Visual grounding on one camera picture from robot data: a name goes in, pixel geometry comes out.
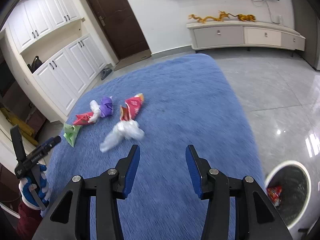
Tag white wall cabinets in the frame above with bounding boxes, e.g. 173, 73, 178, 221
1, 0, 111, 121

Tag left blue gloved hand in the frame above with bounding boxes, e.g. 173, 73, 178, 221
18, 164, 52, 210

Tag red pink snack packet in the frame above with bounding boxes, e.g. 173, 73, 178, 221
73, 112, 93, 126

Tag grey slippers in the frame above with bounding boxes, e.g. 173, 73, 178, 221
101, 67, 112, 81

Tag white TV cabinet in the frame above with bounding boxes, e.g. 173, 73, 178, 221
187, 21, 305, 51

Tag brown door mat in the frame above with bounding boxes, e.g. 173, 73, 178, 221
114, 49, 151, 71

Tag white crumpled plastic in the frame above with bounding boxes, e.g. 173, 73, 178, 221
99, 120, 145, 152

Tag white round trash bin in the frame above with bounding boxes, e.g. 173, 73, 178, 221
265, 160, 311, 230

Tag red snack chip bag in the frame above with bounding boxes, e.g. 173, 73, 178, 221
266, 185, 283, 207

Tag grey refrigerator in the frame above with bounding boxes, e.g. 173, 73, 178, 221
291, 0, 319, 71

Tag golden dragon ornament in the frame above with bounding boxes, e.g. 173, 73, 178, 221
188, 11, 257, 23

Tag white tissue wad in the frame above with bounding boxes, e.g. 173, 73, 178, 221
88, 100, 101, 124

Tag small purple wrapper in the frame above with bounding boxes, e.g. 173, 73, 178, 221
100, 96, 113, 118

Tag green plastic wrapper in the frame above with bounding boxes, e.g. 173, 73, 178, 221
63, 123, 82, 147

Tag dark brown door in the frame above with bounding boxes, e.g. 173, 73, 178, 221
87, 0, 149, 60

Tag red orange snack packet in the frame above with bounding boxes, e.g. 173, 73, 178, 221
120, 93, 144, 121

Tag black handbag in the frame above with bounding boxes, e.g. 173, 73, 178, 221
27, 56, 43, 73

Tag blue fuzzy bed blanket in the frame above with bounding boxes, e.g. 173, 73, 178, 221
47, 54, 264, 239

